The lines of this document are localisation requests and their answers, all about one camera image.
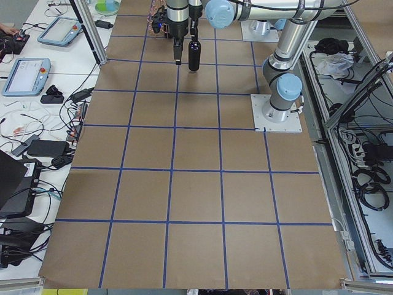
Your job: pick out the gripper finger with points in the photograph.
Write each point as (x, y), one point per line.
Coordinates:
(177, 50)

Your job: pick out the dark wine bottle carried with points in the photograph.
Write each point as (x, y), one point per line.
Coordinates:
(194, 48)

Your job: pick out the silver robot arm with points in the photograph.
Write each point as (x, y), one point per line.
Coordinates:
(300, 16)
(177, 13)

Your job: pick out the green glass bowl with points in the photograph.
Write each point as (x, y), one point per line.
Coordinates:
(107, 7)

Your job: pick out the blue teach pendant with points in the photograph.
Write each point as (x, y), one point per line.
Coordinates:
(61, 32)
(27, 77)

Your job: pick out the black power adapter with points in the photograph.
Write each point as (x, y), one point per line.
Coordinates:
(47, 148)

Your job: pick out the black laptop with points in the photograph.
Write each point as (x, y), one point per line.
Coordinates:
(19, 179)

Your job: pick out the copper wire wine basket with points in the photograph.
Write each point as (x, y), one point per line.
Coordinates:
(157, 19)

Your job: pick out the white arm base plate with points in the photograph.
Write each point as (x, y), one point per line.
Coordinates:
(257, 31)

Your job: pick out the aluminium frame post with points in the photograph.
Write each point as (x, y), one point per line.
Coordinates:
(87, 23)

